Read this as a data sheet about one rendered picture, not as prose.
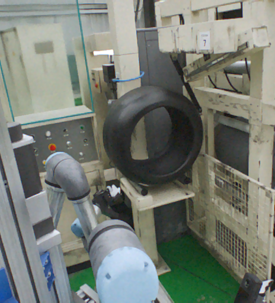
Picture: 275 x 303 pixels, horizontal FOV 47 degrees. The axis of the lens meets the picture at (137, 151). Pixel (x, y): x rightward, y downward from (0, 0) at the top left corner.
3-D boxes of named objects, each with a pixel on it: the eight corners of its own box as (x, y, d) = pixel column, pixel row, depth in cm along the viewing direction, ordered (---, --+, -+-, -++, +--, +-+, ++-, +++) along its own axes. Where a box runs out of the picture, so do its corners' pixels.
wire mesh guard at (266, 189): (186, 225, 253) (181, 142, 229) (188, 224, 253) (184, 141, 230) (266, 305, 173) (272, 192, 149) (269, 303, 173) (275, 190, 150)
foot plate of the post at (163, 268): (127, 261, 264) (127, 257, 263) (157, 251, 272) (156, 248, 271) (139, 282, 240) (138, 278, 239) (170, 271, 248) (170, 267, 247)
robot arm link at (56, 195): (24, 283, 129) (57, 156, 123) (17, 263, 141) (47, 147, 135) (53, 281, 136) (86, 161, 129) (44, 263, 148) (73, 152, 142)
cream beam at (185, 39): (158, 53, 200) (156, 29, 195) (193, 49, 207) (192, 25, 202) (212, 55, 145) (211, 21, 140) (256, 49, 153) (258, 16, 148)
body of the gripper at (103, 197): (109, 186, 158) (95, 200, 149) (117, 200, 160) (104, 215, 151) (98, 189, 162) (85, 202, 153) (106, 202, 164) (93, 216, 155)
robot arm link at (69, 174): (87, 161, 118) (120, 260, 137) (77, 154, 127) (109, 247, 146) (58, 175, 113) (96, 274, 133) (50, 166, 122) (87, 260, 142)
